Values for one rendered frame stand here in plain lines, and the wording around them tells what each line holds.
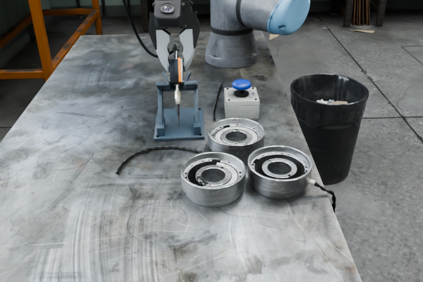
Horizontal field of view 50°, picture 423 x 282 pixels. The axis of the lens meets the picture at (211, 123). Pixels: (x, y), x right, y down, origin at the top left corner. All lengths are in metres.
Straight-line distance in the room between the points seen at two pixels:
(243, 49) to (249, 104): 0.31
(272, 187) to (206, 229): 0.12
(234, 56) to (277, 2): 0.21
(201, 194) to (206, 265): 0.12
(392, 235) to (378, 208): 0.16
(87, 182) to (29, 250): 0.16
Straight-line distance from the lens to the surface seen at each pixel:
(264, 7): 1.11
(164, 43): 0.90
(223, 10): 1.20
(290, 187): 0.72
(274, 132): 0.92
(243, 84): 0.95
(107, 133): 0.94
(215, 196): 0.70
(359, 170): 2.30
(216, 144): 0.81
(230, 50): 1.22
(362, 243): 1.90
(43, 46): 2.77
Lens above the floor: 1.25
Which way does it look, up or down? 29 degrees down
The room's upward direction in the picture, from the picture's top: 1 degrees counter-clockwise
